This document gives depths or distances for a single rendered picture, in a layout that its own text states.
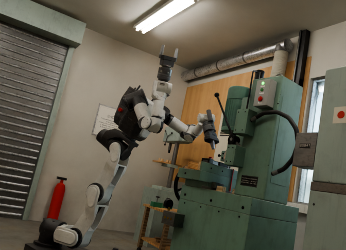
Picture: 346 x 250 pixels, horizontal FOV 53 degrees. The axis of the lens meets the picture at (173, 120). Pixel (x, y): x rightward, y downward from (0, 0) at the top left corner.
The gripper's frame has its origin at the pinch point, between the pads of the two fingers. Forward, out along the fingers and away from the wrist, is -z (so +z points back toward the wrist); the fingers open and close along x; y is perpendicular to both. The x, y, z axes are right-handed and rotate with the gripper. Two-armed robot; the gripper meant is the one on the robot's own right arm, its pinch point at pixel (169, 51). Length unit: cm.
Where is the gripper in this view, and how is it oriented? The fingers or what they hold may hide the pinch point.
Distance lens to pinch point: 227.9
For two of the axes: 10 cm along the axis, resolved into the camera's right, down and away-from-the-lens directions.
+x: 8.3, 1.2, 5.4
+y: 5.1, 2.1, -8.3
